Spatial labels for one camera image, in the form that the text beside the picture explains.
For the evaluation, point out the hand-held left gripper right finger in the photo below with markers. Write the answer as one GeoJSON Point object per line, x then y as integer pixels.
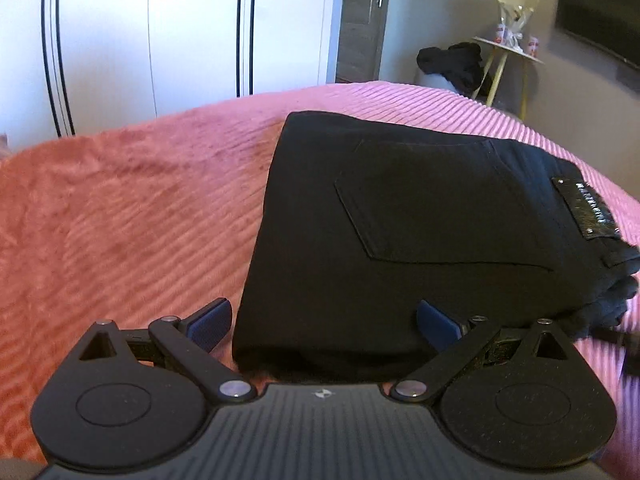
{"type": "Point", "coordinates": [436, 325]}

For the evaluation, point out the black wall television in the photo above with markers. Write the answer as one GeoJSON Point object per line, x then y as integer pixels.
{"type": "Point", "coordinates": [605, 10]}

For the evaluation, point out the clear gift bag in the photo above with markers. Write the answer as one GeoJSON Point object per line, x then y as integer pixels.
{"type": "Point", "coordinates": [515, 10]}

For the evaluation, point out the dark wooden door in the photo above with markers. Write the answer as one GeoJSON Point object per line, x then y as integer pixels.
{"type": "Point", "coordinates": [360, 35]}

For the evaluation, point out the pink ribbed blanket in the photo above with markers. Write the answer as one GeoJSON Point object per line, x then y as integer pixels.
{"type": "Point", "coordinates": [125, 210]}

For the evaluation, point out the grey round basket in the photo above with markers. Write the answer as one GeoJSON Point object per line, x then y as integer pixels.
{"type": "Point", "coordinates": [434, 81]}

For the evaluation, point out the round side table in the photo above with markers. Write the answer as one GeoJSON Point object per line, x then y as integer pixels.
{"type": "Point", "coordinates": [505, 49]}

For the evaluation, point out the white wardrobe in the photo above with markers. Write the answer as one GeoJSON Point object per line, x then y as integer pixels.
{"type": "Point", "coordinates": [190, 35]}

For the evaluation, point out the black pants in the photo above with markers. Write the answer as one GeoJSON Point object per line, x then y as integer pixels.
{"type": "Point", "coordinates": [425, 210]}

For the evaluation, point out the red and white can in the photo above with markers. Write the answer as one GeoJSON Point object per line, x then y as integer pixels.
{"type": "Point", "coordinates": [533, 45]}
{"type": "Point", "coordinates": [499, 33]}

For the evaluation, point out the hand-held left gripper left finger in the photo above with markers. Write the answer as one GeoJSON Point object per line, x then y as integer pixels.
{"type": "Point", "coordinates": [210, 325]}

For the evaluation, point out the pile of black clothes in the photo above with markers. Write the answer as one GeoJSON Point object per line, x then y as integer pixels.
{"type": "Point", "coordinates": [455, 65]}

